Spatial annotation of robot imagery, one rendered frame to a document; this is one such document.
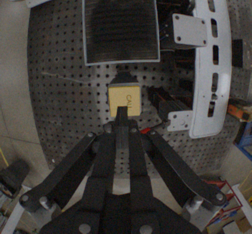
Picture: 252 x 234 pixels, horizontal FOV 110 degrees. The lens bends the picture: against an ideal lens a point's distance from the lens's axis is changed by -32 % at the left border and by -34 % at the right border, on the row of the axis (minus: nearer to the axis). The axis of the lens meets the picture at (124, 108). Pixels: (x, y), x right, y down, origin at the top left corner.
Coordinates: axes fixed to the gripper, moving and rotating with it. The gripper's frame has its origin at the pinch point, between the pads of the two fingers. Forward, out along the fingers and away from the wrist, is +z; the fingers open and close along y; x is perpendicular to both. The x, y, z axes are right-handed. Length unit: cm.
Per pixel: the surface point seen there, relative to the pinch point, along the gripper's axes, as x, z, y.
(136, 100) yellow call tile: 0.6, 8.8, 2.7
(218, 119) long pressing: -13.3, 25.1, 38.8
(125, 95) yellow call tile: 1.7, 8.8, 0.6
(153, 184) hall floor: -181, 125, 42
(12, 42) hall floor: 60, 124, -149
